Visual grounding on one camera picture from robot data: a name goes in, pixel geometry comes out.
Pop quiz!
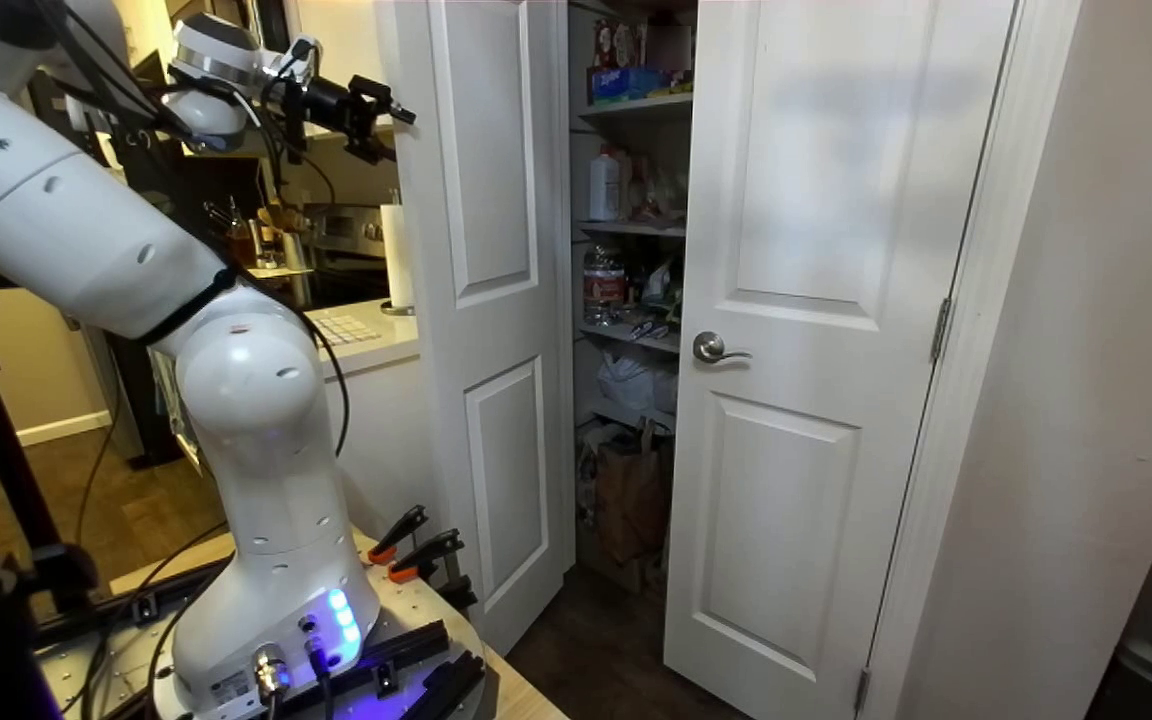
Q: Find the blue box on shelf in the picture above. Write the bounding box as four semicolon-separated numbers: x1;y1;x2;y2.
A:
590;63;666;102

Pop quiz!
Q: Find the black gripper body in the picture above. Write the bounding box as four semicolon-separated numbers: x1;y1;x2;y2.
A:
298;77;386;149

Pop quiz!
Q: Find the white pantry door with hinges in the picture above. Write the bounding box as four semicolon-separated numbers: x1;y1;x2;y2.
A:
666;0;1016;720

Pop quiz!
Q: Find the black orange clamp upper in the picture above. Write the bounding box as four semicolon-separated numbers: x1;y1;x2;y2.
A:
367;502;428;562

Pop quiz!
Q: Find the brown paper bag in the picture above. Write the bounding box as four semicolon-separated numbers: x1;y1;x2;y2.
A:
595;435;667;576

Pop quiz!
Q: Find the metal lever door handle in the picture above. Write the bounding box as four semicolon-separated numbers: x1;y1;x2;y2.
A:
694;332;750;369

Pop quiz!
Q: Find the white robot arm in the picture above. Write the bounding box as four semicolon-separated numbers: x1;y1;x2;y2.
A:
0;0;382;720

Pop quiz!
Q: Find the paper towel roll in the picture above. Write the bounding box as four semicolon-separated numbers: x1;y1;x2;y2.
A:
382;204;415;316

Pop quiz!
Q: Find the white jug on shelf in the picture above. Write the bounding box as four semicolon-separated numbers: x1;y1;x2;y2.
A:
590;145;633;224

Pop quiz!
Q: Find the white kitchen countertop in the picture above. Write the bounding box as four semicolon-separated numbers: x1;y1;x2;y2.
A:
309;301;422;375

